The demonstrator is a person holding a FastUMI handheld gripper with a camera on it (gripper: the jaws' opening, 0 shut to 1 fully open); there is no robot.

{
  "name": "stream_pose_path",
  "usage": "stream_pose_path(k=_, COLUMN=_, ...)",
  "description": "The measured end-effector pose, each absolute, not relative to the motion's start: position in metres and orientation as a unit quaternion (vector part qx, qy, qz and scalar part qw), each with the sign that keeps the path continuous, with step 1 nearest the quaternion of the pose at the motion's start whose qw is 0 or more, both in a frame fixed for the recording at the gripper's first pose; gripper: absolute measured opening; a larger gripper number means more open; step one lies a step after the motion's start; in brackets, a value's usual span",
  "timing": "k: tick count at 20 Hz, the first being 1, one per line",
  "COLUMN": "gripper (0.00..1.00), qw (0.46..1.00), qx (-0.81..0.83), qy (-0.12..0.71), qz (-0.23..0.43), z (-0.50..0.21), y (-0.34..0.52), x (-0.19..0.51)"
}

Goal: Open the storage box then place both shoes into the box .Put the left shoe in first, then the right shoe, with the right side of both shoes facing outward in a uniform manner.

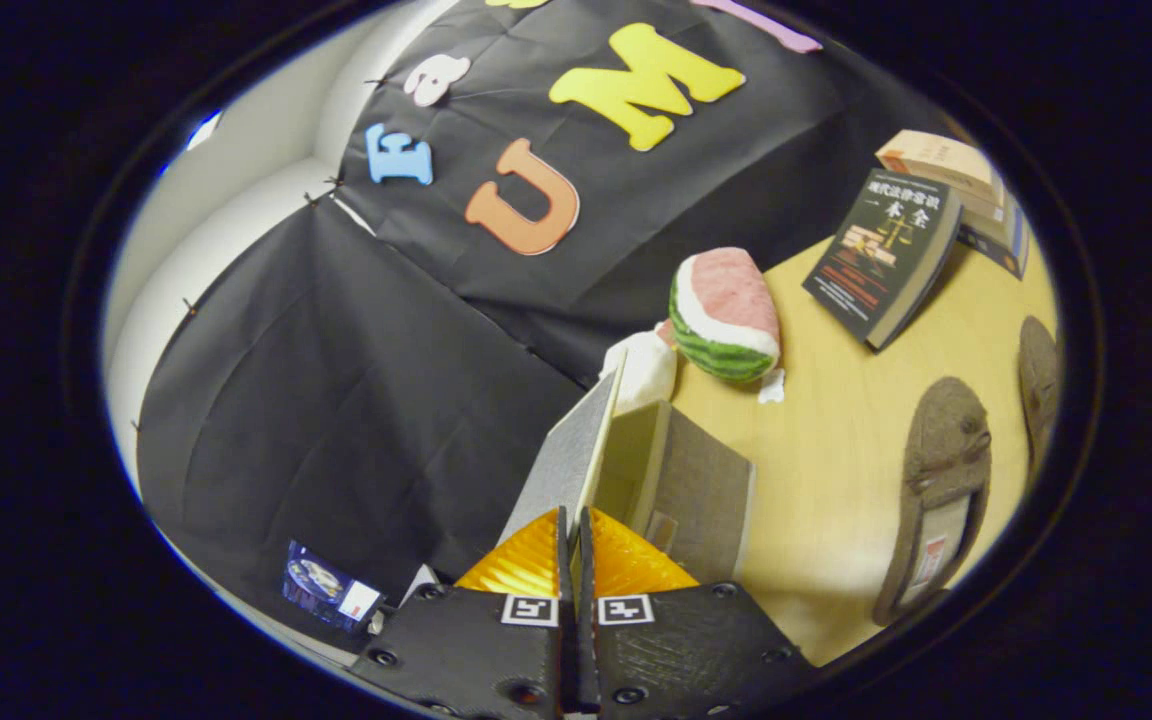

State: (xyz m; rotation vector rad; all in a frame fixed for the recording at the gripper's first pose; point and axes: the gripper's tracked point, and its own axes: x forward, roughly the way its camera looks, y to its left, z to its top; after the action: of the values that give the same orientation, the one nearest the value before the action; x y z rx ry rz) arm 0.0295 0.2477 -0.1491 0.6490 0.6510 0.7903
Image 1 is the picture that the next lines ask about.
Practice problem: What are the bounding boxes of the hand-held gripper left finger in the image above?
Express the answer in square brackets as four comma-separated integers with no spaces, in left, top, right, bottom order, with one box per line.
[351,505,574,719]

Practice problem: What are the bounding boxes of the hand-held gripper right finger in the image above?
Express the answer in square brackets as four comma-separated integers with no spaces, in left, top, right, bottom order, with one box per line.
[576,505,819,717]

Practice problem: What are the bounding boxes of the grey storage box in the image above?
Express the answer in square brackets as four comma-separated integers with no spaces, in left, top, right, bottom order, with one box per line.
[496,350,757,591]

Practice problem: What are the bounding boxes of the brown fuzzy shoe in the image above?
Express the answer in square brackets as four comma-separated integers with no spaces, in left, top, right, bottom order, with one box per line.
[871,377,993,628]
[1018,316,1063,483]

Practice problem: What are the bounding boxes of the white paper piece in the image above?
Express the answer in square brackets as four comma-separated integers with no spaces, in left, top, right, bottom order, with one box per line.
[401,563,440,607]

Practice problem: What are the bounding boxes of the blue printed packet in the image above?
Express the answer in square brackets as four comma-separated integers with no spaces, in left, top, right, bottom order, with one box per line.
[281,540,384,633]

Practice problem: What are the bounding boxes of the watermelon slice plush toy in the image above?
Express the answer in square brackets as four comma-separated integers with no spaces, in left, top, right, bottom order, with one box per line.
[668,247,783,384]

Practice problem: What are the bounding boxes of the black paperback book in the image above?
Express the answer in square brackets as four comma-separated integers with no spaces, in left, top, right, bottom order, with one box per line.
[802,168,964,352]

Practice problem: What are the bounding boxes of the blue edged book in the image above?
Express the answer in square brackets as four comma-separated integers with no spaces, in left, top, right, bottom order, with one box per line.
[956,205,1033,281]

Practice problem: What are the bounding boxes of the white cover book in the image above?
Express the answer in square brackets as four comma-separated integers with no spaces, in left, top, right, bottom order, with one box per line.
[956,185,1023,251]

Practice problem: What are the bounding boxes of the beige cover book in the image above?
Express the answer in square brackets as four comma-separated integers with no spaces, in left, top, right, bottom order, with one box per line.
[874,130,1005,207]

